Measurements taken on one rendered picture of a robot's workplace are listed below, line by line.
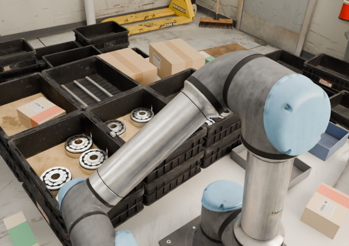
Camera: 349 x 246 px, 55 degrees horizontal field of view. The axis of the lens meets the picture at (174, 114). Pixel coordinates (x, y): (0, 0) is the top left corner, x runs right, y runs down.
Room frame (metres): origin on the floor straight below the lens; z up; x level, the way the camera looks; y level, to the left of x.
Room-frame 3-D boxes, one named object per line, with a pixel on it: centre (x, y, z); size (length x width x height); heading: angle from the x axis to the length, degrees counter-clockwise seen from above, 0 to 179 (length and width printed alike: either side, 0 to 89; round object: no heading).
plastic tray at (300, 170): (1.05, -0.42, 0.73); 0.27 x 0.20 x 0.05; 39
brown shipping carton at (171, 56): (1.83, 0.01, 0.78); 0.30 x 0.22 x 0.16; 30
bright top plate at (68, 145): (0.95, 0.36, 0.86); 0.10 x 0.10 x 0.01
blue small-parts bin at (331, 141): (1.23, -0.70, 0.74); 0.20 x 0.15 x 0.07; 133
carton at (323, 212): (0.81, -0.57, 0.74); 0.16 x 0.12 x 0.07; 142
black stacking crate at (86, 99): (1.32, 0.39, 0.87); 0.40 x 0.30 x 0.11; 44
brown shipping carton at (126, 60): (1.65, 0.29, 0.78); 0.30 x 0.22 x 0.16; 38
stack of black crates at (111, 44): (2.75, 0.68, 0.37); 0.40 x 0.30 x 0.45; 129
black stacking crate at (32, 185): (0.83, 0.33, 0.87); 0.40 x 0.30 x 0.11; 44
